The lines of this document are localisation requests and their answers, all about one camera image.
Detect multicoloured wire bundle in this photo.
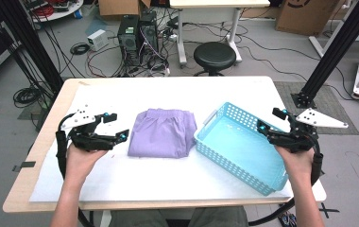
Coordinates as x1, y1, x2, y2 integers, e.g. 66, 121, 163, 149
278, 211, 298, 227

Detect black computer tower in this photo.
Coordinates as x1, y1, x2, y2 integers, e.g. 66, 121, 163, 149
116, 13, 142, 68
139, 9, 161, 55

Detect tangle of floor cables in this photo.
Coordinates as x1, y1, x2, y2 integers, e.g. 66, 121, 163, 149
84, 12, 181, 79

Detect black metal frame post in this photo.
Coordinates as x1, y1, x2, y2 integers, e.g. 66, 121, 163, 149
290, 0, 359, 110
0, 0, 66, 96

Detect white table mat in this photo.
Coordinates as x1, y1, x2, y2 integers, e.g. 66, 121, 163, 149
28, 82, 295, 203

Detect person's legs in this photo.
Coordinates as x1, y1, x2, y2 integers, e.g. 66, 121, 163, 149
107, 205, 249, 227

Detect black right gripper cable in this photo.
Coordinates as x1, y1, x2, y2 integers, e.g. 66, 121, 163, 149
248, 135, 326, 227

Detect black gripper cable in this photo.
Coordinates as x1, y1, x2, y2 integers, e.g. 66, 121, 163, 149
55, 113, 95, 227
248, 135, 326, 227

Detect white desk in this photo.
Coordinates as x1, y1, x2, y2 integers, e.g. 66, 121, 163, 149
169, 0, 272, 68

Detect white box device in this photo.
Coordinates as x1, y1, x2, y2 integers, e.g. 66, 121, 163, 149
86, 28, 110, 52

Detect purple pants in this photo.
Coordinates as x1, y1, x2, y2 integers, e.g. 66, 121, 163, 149
127, 108, 198, 160

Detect large cardboard box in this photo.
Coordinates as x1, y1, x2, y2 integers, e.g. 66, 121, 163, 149
275, 0, 343, 37

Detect small black cable coil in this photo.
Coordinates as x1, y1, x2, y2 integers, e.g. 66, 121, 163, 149
69, 42, 92, 57

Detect red cable coil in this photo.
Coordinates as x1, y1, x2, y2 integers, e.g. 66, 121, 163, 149
31, 4, 56, 19

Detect light blue plastic basket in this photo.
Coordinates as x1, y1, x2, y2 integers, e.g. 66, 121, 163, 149
194, 101, 290, 197

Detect white table leg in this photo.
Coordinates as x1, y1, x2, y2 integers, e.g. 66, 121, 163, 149
99, 210, 112, 227

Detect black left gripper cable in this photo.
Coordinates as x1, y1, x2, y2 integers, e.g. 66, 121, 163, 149
55, 113, 95, 227

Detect large black cable coil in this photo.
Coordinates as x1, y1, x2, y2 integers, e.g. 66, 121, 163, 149
12, 86, 43, 109

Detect small cardboard box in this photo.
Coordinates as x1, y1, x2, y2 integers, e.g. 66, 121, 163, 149
97, 0, 152, 17

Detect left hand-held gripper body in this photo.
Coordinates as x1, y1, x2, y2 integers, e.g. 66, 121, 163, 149
60, 107, 119, 152

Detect person's left hand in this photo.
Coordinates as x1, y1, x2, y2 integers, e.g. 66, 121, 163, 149
64, 143, 109, 184

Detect black round stool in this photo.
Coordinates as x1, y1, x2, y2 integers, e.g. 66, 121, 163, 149
193, 41, 237, 77

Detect grey floor mat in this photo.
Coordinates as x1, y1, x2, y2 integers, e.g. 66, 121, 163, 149
273, 80, 359, 136

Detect black tape strip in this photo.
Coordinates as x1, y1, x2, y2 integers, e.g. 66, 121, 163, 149
11, 161, 37, 173

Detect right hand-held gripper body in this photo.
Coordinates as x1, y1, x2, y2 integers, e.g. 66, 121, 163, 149
266, 107, 350, 154

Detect round white table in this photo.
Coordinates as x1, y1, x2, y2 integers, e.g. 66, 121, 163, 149
23, 0, 85, 24

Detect person's right hand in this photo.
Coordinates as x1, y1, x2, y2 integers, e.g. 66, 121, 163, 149
274, 145, 316, 184

